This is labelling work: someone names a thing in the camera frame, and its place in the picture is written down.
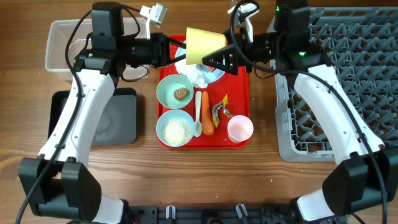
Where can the black plastic tray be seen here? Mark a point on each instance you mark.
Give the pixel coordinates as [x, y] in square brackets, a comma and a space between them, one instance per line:
[106, 122]

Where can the orange carrot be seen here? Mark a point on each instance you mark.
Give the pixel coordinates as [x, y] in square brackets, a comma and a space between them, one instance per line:
[208, 127]

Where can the yellow snack wrapper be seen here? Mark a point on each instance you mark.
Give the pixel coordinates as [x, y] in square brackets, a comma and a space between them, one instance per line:
[220, 106]

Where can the blue bowl with rice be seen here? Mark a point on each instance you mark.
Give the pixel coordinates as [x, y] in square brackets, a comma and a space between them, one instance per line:
[175, 128]

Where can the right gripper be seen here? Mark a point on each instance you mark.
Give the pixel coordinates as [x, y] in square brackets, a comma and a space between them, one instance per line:
[229, 51]

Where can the green bowl with food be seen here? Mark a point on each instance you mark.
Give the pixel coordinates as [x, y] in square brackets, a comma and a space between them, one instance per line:
[167, 87]

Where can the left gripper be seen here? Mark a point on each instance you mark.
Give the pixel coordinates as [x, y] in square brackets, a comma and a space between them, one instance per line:
[158, 49]

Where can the clear plastic bin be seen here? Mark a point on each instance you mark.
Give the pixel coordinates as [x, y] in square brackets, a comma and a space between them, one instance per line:
[59, 35]

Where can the yellow plastic cup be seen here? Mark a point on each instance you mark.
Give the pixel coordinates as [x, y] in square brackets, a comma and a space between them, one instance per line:
[200, 43]

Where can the grey dishwasher rack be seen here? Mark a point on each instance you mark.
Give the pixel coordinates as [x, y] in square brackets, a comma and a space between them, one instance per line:
[362, 44]

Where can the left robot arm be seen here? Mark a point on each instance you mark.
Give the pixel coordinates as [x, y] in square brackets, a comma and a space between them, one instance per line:
[57, 183]

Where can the red serving tray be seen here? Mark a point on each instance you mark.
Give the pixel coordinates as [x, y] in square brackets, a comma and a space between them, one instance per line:
[237, 89]

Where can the white tissue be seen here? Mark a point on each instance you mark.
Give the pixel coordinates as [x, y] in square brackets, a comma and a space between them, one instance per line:
[196, 73]

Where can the pink plastic cup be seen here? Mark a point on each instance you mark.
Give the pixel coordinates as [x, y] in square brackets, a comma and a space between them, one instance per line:
[240, 128]

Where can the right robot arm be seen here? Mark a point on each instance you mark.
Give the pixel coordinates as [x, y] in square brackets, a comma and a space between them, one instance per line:
[366, 170]

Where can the white ceramic spoon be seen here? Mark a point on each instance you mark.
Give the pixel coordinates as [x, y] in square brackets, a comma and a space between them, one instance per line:
[197, 123]

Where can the brown food lump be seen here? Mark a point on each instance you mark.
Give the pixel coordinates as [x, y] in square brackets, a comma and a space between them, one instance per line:
[181, 93]

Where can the light blue plate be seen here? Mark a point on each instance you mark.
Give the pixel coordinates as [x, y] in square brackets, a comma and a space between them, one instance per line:
[216, 75]

